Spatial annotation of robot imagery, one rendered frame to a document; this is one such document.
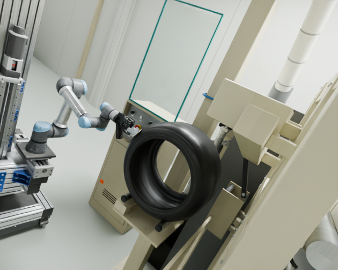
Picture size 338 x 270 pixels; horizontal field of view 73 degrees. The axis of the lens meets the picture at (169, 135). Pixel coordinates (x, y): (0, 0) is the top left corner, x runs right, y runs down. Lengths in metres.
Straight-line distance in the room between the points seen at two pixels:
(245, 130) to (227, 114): 0.15
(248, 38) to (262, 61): 2.33
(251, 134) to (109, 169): 1.92
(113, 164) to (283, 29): 2.97
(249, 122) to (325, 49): 3.08
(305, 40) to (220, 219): 1.24
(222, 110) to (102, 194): 1.97
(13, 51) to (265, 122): 1.54
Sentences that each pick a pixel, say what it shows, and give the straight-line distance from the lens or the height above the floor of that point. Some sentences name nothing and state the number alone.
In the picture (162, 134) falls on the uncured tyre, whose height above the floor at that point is 1.39.
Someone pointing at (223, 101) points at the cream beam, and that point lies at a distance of 0.85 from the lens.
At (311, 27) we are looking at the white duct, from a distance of 1.74.
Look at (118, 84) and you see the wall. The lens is 5.55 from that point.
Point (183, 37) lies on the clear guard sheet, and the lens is 2.06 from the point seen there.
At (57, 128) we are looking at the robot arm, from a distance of 2.03.
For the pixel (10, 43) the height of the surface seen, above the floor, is 1.46.
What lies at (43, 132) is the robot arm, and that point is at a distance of 1.97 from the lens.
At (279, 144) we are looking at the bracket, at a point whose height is 1.67.
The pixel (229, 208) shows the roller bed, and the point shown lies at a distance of 1.51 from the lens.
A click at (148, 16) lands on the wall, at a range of 5.36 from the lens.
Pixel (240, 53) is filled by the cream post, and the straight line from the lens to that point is 1.51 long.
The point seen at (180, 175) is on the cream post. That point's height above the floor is 1.08.
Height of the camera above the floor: 1.76
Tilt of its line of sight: 17 degrees down
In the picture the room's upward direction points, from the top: 24 degrees clockwise
